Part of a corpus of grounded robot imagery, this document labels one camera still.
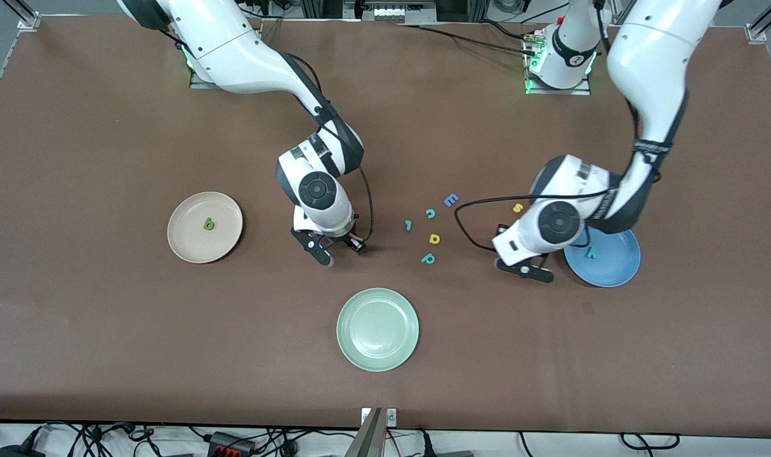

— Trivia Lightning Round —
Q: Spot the pale green plate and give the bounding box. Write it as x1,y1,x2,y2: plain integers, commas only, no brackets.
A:
336,288,420,373

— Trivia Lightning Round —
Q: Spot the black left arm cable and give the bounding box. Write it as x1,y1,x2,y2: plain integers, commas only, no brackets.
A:
454,95,643,252

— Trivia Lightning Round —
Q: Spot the short black table cable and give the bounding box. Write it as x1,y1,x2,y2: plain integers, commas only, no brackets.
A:
477,19,539,41

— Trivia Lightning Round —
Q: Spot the grey left arm base plate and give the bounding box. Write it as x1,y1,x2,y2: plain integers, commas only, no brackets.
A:
524,29,593,96

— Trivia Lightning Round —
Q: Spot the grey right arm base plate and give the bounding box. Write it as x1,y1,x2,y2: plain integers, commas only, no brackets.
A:
189,63,234,90

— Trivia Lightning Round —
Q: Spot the beige brown plate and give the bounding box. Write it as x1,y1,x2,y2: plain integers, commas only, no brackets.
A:
167,192,244,264

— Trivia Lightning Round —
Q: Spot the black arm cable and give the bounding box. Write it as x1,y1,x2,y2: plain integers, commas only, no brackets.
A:
454,95,643,252
277,51,374,245

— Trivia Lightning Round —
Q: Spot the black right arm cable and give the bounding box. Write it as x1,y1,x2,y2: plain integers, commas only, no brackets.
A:
277,51,374,245

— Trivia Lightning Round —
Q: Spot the blue plate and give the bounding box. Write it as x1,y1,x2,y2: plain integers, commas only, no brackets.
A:
563,228,642,288

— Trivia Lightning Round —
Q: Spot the long black table cable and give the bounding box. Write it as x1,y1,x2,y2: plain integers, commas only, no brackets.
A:
401,23,538,56

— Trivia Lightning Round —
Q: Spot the grey metal camera post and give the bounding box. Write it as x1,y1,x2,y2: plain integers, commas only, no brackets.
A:
344,407,384,457

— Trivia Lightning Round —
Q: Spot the black looped cable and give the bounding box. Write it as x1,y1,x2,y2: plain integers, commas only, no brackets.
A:
619,432,682,451

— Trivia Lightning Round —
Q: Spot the white mounting bracket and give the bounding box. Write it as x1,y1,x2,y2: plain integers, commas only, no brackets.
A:
360,407,398,427

